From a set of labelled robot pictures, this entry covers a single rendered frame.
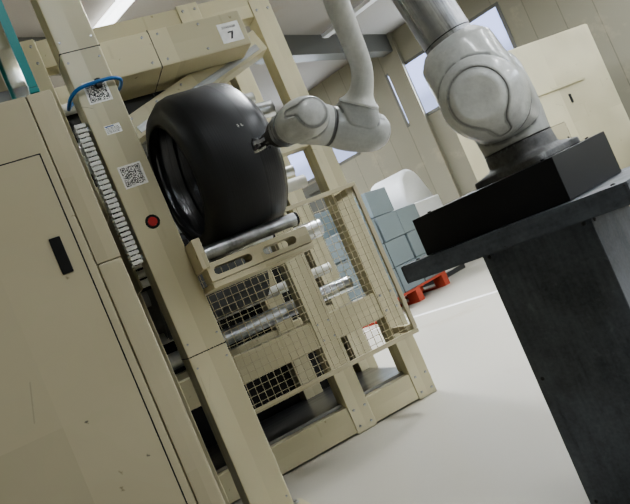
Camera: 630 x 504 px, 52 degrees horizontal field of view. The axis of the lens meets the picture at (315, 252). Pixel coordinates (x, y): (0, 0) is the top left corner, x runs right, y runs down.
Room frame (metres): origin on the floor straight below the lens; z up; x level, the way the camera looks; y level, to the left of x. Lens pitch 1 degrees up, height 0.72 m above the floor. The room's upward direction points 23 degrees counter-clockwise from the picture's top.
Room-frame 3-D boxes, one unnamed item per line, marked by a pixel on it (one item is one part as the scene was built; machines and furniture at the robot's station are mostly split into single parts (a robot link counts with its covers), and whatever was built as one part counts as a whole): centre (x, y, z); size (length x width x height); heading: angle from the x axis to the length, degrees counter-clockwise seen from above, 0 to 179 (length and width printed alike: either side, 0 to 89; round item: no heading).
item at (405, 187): (8.04, -1.24, 0.70); 0.73 x 0.60 x 1.39; 137
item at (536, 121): (1.44, -0.50, 0.91); 0.18 x 0.16 x 0.22; 156
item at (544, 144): (1.46, -0.53, 0.77); 0.22 x 0.18 x 0.06; 127
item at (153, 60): (2.55, 0.23, 1.71); 0.61 x 0.25 x 0.15; 113
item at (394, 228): (6.87, -0.50, 0.61); 1.22 x 0.81 x 1.22; 139
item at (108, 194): (2.05, 0.52, 1.19); 0.05 x 0.04 x 0.48; 23
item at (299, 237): (2.10, 0.18, 0.83); 0.36 x 0.09 x 0.06; 113
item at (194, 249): (2.16, 0.39, 0.90); 0.40 x 0.03 x 0.10; 23
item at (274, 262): (2.23, 0.23, 0.80); 0.37 x 0.36 x 0.02; 23
